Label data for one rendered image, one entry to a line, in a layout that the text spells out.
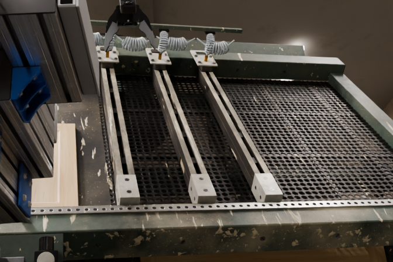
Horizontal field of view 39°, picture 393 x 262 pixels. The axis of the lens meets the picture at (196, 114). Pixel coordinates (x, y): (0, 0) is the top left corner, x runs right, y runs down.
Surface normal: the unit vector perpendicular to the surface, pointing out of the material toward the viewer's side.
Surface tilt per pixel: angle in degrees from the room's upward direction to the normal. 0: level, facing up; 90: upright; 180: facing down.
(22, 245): 90
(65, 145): 53
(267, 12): 180
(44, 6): 90
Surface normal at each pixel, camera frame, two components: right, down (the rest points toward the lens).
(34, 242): 0.22, -0.43
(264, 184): 0.13, -0.88
